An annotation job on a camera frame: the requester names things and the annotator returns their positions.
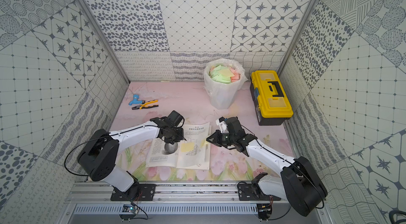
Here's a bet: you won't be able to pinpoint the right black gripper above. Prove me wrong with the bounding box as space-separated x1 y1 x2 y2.
206 129 236 148

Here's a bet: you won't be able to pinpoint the yellow sticky note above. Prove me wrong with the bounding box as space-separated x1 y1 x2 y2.
201 140 209 148
180 142 195 153

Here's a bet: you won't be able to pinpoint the sketch tutorial book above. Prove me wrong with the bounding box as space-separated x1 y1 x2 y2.
146 123 211 170

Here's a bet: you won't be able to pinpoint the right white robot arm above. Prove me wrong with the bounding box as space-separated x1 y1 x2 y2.
206 117 328 217

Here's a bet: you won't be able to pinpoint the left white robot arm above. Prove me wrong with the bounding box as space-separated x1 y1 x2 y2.
70 111 186 192

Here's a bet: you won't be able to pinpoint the yellow black pliers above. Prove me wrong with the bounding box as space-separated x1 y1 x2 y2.
132 99 159 110

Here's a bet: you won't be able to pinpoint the floral pink table mat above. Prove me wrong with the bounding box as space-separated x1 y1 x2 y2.
111 82 293 181

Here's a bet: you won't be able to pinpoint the blue plastic faucet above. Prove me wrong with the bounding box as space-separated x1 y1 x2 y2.
129 94 145 106

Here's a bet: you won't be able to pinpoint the white trash bin with liner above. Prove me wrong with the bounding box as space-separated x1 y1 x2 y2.
204 59 247 110

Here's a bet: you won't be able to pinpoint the yellow black toolbox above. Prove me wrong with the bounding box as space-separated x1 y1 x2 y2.
250 70 294 126

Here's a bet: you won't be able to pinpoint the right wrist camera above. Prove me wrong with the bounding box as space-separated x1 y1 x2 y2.
216 117 228 134

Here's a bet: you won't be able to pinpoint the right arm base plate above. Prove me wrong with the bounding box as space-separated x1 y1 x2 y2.
236 182 281 201

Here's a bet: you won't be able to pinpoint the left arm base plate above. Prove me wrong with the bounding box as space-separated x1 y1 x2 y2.
111 184 156 201

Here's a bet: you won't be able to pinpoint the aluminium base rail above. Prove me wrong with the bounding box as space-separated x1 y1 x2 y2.
64 181 327 204

